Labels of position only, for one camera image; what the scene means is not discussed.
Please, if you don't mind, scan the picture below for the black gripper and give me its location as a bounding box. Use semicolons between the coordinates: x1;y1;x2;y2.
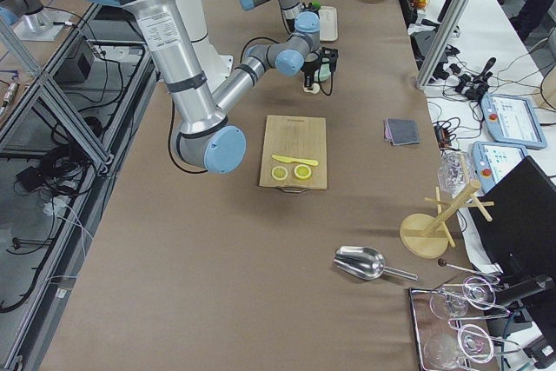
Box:
301;52;321;90

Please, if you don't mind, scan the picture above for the light green bowl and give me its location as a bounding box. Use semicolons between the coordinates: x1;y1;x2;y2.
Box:
314;62;332;83

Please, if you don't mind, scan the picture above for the beige rabbit tray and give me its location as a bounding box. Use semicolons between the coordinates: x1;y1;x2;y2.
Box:
319;6;339;42

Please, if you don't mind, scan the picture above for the wooden cutting board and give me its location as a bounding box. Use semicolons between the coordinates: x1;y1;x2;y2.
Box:
259;115;328;190

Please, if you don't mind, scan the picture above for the yellow plastic knife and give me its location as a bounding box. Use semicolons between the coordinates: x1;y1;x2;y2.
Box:
271;154;319;167

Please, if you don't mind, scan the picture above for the lemon slice far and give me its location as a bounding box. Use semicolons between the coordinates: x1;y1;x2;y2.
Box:
271;166;288;181

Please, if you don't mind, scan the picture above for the grey folded cloth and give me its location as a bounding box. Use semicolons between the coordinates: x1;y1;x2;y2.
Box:
384;118;420;146

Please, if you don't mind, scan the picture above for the metal scoop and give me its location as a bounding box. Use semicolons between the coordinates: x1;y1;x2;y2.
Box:
334;246;419;281

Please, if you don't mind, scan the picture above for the wooden mug tree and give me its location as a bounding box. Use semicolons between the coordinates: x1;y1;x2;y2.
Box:
400;180;494;259

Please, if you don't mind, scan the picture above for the teach pendant near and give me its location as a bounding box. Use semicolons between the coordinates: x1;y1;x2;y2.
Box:
472;141;528;193

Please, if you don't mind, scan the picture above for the teach pendant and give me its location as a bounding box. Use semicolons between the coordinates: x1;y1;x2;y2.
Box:
472;141;528;193
480;93;547;149

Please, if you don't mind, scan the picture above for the teach pendant far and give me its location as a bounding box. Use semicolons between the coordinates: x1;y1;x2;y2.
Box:
480;93;547;149

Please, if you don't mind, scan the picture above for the black monitor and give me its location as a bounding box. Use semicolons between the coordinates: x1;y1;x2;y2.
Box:
470;156;555;278

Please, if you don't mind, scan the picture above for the lemon half near handle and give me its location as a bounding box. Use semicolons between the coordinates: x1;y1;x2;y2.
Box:
294;163;313;180

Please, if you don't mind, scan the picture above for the aluminium frame post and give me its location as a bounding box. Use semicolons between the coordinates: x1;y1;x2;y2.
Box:
414;0;469;90

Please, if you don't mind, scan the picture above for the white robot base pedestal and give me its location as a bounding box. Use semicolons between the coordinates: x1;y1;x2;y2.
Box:
175;0;233;93

